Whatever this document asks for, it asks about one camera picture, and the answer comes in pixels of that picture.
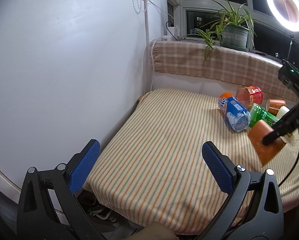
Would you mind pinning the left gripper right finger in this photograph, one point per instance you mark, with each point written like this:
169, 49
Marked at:
253, 208

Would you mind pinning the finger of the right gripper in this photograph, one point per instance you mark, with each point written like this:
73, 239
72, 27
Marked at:
279, 129

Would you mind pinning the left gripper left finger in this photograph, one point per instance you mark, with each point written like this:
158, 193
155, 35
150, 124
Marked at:
48, 207

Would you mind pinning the large copper metal cup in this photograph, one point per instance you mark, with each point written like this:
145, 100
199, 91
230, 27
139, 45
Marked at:
256, 135

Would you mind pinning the white cylindrical cup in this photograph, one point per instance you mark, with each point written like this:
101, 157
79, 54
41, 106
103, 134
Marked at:
282, 111

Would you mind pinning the small copper metal cup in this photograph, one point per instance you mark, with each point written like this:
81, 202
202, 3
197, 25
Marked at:
274, 105

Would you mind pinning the green plastic bottle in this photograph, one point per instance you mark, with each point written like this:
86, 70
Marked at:
258, 113

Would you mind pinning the red label plastic bottle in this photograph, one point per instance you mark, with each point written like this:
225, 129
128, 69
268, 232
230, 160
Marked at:
247, 96

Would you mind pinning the blue label plastic bottle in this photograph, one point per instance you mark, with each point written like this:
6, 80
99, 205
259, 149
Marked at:
237, 115

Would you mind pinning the black white shoe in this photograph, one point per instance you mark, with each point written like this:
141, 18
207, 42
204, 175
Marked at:
104, 213

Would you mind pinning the orange soda can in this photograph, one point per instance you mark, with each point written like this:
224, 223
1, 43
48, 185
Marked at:
223, 101

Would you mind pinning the brown rounded object at bottom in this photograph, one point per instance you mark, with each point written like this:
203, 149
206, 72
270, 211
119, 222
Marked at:
155, 231

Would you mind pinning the spider plant in green pot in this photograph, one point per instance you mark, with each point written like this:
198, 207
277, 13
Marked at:
232, 27

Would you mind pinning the plaid windowsill cloth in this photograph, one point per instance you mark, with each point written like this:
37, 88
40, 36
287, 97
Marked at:
222, 64

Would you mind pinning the striped bed mattress cover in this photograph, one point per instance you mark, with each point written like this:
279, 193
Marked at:
153, 170

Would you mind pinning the white power strip with chargers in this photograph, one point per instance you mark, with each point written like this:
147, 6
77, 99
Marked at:
173, 34

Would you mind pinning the white cabinet with shelf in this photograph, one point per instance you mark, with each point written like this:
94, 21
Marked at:
70, 71

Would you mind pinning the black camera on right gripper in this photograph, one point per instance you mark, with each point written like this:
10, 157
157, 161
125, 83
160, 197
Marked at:
289, 76

